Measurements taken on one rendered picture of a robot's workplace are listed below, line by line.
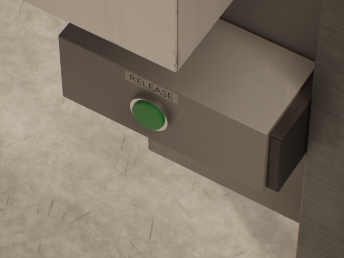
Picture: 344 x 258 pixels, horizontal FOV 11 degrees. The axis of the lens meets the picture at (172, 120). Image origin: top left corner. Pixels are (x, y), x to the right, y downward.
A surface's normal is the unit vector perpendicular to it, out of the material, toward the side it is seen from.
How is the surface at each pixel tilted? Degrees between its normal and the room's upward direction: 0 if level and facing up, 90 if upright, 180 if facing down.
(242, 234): 0
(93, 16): 90
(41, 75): 0
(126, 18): 90
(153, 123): 90
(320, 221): 90
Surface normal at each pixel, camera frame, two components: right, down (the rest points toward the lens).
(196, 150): -0.52, 0.68
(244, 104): 0.00, -0.61
